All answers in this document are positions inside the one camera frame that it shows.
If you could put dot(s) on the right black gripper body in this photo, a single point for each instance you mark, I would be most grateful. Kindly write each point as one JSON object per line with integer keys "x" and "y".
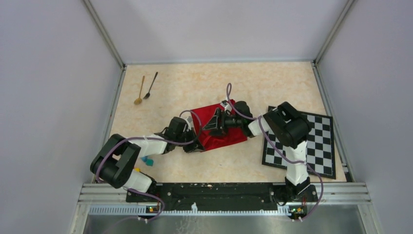
{"x": 233, "y": 121}

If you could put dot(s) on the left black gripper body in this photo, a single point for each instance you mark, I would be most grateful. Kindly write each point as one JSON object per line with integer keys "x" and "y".
{"x": 187, "y": 135}

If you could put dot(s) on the red cloth napkin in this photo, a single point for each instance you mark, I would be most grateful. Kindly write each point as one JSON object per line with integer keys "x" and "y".
{"x": 201, "y": 117}

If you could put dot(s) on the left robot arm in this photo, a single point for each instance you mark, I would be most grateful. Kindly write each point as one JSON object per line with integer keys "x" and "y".
{"x": 115, "y": 162}

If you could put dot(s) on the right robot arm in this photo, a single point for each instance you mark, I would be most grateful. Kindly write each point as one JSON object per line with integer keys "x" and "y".
{"x": 289, "y": 126}

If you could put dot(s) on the teal cube block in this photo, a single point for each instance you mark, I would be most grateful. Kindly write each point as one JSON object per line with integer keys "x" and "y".
{"x": 149, "y": 162}

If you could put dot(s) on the black fork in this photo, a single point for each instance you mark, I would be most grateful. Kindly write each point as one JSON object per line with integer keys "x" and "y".
{"x": 147, "y": 95}

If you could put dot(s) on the gold spoon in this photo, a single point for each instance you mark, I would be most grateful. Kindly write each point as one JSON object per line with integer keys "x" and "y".
{"x": 139, "y": 99}

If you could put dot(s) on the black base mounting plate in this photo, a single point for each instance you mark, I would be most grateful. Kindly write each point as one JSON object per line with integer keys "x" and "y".
{"x": 265, "y": 196}

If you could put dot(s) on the black white checkerboard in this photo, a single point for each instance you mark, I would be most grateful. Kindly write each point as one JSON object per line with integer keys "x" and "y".
{"x": 320, "y": 151}

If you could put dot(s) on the aluminium front rail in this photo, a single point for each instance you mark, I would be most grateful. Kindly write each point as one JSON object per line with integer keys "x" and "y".
{"x": 102, "y": 199}

